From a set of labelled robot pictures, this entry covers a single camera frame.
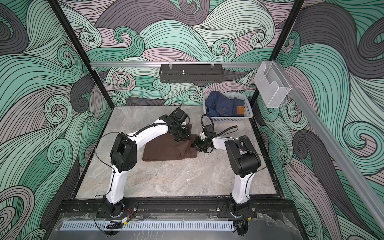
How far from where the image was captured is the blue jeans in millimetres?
1095

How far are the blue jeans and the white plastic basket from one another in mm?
13

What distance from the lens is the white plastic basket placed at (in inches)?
41.6
